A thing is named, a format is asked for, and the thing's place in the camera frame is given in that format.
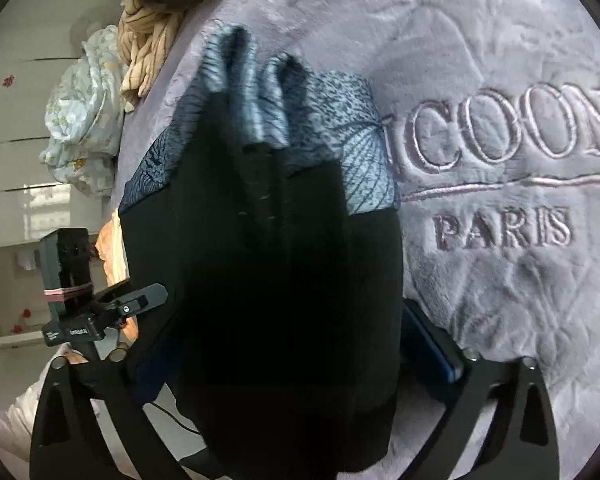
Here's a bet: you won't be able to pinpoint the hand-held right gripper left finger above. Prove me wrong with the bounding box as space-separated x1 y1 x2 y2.
30 349 191 480

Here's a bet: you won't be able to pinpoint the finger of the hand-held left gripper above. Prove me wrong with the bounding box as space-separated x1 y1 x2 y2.
114 283 169 315

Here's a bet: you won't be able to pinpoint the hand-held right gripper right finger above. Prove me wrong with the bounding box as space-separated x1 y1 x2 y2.
395 299 562 480

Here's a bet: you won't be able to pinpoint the black pants with blue print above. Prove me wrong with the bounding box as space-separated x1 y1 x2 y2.
118 24 405 480

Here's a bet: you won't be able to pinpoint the person's left forearm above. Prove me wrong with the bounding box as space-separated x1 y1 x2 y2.
0 370 103 466

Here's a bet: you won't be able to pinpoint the white wardrobe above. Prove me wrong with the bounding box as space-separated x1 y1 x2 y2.
0 0 123 348

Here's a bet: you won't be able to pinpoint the light blue floral quilt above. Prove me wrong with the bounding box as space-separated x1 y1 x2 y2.
39 24 128 197

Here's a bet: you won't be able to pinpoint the purple embroidered plush blanket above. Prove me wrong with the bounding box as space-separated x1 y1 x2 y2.
107 0 600 480

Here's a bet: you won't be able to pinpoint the beige striped crumpled cloth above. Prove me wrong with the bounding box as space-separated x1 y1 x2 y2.
117 0 187 112

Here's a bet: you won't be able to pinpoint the thin black cable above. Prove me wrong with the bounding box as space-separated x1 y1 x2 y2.
144 401 202 435

